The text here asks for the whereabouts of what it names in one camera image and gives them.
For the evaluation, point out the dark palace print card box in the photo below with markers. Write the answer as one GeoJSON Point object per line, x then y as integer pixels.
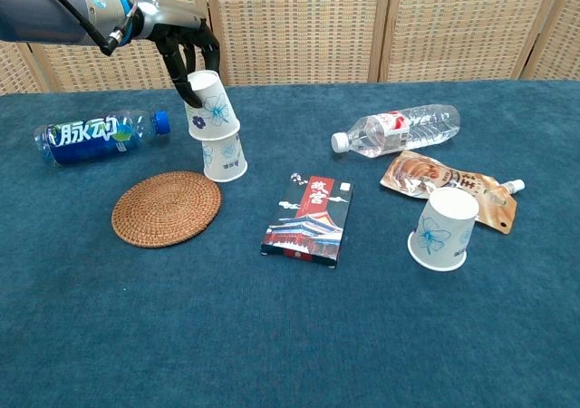
{"type": "Point", "coordinates": [308, 222]}

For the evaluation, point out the white paper cup blue flower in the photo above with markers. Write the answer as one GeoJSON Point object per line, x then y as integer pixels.
{"type": "Point", "coordinates": [444, 231]}
{"type": "Point", "coordinates": [226, 161]}
{"type": "Point", "coordinates": [213, 118]}

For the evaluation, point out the left black bronze robot hand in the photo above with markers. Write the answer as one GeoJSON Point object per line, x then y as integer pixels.
{"type": "Point", "coordinates": [172, 20]}

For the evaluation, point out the clear water bottle red label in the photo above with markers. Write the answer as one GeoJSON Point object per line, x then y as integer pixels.
{"type": "Point", "coordinates": [408, 131]}

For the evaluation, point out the round woven rattan coaster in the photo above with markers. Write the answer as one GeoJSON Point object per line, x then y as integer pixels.
{"type": "Point", "coordinates": [167, 208]}

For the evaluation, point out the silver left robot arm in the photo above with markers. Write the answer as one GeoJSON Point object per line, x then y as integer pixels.
{"type": "Point", "coordinates": [36, 13]}

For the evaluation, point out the brown spouted snack pouch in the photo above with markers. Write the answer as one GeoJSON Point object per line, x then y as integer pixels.
{"type": "Point", "coordinates": [417, 172]}

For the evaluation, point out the blue sports drink bottle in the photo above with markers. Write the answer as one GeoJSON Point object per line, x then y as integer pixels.
{"type": "Point", "coordinates": [86, 149]}

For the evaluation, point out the blue velvet tablecloth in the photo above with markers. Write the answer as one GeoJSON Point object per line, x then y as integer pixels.
{"type": "Point", "coordinates": [272, 335]}

